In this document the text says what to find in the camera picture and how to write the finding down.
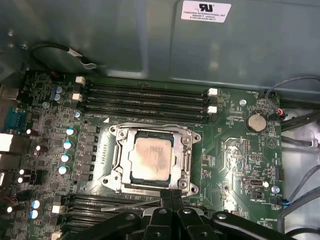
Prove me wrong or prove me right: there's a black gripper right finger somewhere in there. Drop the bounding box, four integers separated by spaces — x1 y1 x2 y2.
171 189 298 240

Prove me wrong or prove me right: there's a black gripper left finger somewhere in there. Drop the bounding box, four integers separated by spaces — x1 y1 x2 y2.
83 189 176 240

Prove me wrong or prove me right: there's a metal locking lever wire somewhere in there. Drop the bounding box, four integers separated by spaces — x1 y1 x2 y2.
101 198 162 212
109 122 195 136

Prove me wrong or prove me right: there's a silver CPU plate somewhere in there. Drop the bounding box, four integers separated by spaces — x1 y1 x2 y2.
129 129 176 185

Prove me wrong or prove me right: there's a metal socket cover frame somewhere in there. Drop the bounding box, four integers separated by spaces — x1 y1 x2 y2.
116 126 192 188

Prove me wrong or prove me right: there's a metal CPU socket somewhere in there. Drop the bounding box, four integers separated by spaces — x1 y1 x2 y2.
101 122 202 195

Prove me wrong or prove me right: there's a green motherboard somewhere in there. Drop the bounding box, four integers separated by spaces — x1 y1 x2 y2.
0 69 285 240

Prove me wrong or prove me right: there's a round coin battery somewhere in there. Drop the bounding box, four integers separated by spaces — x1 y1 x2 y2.
244 111 267 133

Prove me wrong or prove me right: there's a white printed label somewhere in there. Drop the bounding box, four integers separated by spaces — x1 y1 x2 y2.
180 0 232 22

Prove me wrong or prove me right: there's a braided black cable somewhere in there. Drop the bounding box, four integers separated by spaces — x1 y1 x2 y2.
281 134 320 149

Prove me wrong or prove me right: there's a thick black cable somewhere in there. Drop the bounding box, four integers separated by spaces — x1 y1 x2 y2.
281 108 320 132

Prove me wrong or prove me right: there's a thin black wire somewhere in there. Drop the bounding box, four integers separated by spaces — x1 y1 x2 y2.
264 74 320 100

